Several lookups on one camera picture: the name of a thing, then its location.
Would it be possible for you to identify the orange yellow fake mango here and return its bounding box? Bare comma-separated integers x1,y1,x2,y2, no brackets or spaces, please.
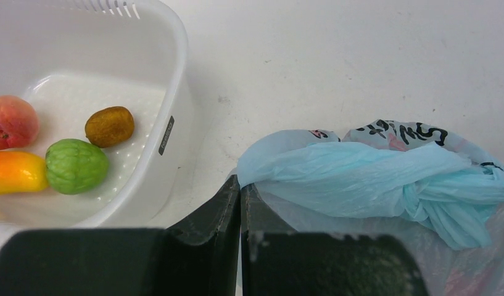
0,151,49,194

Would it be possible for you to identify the light blue plastic bag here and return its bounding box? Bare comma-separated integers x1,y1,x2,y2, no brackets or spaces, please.
233,120,504,295

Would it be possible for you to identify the brown fake kiwi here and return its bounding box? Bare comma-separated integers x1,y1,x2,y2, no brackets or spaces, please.
85,106,135,148

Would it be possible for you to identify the red fake peach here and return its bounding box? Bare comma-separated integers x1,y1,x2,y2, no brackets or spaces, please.
0,95,39,150

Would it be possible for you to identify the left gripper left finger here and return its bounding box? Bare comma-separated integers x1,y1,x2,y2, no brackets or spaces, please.
0,176,240,295

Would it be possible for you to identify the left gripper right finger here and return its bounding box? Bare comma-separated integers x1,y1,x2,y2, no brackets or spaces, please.
241,185,428,295

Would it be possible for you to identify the green fake fruit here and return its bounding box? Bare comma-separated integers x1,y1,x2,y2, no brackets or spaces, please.
45,139,110,195

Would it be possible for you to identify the white plastic basket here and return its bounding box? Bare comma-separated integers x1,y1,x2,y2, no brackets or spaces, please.
0,1,194,246

